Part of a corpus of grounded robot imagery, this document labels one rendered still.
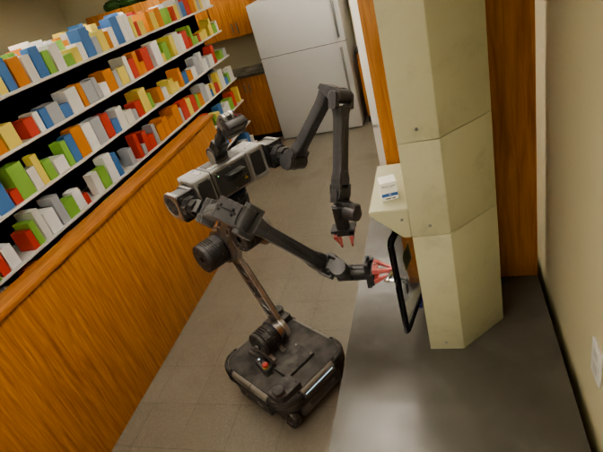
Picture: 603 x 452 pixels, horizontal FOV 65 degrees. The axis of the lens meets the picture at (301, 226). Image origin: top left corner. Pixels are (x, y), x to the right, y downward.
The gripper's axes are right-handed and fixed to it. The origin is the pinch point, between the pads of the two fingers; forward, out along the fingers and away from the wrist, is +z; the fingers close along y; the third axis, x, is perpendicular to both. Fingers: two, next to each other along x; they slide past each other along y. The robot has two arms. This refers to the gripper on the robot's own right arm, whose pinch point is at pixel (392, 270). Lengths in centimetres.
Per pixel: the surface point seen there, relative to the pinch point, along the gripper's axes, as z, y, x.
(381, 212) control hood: 2.3, 30.7, -11.9
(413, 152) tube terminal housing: 14, 48, -12
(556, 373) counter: 47, -26, -22
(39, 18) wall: -516, 111, 488
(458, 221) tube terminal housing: 23.2, 23.5, -9.6
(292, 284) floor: -108, -120, 146
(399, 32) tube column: 15, 79, -12
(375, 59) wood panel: 3, 66, 25
